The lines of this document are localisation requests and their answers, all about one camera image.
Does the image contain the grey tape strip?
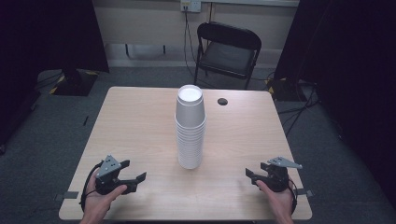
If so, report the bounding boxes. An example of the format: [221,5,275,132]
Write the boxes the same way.
[53,190,80,202]
[293,188,315,199]

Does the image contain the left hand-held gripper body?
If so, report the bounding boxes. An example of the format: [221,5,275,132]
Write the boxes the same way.
[94,154,138,196]

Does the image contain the person's right hand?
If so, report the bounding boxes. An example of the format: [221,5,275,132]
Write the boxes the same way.
[255,179,295,220]

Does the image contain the white wall socket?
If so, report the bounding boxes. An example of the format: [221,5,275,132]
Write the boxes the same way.
[179,0,203,14]

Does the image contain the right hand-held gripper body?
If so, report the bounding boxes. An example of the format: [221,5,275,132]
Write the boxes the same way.
[261,156,304,193]

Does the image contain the black floor cables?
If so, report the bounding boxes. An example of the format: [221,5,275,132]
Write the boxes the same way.
[276,79,320,138]

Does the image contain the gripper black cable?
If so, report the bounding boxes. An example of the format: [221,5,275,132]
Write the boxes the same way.
[287,178,299,216]
[79,161,105,213]

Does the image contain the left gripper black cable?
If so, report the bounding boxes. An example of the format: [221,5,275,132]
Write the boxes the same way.
[79,161,105,213]

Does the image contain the black wall cable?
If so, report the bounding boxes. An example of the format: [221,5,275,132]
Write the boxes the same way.
[183,10,200,82]

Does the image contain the stack of white cups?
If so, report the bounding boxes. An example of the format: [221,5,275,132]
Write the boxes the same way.
[174,84,207,171]

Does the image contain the black stand base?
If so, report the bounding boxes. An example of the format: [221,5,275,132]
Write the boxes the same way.
[265,77,301,103]
[49,68,99,97]

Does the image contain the black folding chair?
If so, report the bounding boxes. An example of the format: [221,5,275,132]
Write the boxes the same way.
[193,21,262,91]

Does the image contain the dark curtain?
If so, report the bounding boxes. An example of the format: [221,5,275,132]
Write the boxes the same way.
[0,0,110,147]
[274,0,396,206]

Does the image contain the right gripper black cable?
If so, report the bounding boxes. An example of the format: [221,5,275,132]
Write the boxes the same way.
[287,178,299,216]

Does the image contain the person's left hand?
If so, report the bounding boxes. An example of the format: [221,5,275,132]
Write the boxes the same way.
[82,173,129,220]

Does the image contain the white wall trunking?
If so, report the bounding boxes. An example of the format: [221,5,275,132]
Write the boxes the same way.
[104,42,200,68]

